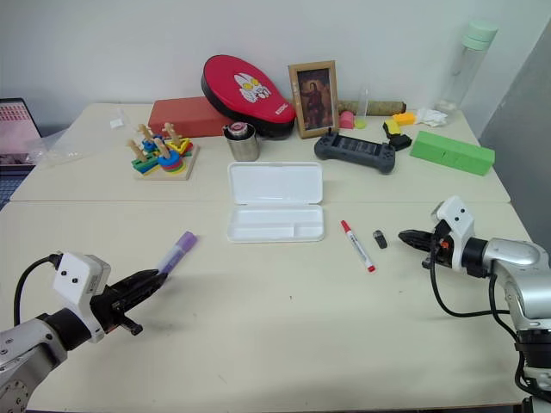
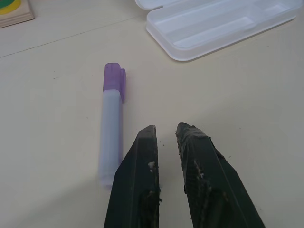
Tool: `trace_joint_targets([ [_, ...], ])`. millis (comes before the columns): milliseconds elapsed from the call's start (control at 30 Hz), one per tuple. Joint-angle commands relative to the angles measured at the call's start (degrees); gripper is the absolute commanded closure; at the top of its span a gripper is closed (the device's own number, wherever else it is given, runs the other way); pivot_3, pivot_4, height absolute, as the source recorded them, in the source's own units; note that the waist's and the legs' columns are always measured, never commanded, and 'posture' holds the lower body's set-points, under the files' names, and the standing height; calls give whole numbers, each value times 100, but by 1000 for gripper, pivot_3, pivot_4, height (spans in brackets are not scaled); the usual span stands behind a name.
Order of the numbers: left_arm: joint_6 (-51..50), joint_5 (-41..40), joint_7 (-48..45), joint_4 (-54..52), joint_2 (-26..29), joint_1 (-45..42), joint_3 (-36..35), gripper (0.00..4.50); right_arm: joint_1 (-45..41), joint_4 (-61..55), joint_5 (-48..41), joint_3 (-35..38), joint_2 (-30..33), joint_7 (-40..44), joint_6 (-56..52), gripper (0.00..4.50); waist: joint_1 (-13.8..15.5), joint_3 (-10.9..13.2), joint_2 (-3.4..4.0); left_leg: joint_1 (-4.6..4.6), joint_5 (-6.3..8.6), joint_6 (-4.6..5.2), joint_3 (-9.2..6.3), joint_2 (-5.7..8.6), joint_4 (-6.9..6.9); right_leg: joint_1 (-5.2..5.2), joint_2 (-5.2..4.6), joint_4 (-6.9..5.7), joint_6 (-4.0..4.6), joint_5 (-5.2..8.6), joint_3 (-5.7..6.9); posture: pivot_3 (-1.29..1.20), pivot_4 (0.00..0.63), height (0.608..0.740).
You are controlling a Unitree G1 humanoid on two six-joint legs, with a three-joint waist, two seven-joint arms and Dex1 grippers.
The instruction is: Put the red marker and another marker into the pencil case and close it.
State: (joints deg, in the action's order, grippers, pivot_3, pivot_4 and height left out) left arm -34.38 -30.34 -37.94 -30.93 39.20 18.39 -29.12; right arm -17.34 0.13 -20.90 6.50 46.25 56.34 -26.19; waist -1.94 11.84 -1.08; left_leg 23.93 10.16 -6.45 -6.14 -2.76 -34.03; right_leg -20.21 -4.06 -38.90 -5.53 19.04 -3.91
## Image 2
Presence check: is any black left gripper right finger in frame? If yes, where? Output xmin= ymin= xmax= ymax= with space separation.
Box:
xmin=175 ymin=122 xmax=266 ymax=228

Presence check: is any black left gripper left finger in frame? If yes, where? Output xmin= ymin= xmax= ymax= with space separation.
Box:
xmin=103 ymin=125 xmax=160 ymax=228

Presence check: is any translucent white plastic pencil case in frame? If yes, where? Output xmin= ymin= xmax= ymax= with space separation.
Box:
xmin=134 ymin=0 xmax=304 ymax=62

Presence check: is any purple highlighter marker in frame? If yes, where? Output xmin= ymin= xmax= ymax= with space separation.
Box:
xmin=98 ymin=62 xmax=126 ymax=190

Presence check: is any wooden toy board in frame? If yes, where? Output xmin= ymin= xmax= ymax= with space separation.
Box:
xmin=0 ymin=0 xmax=35 ymax=29

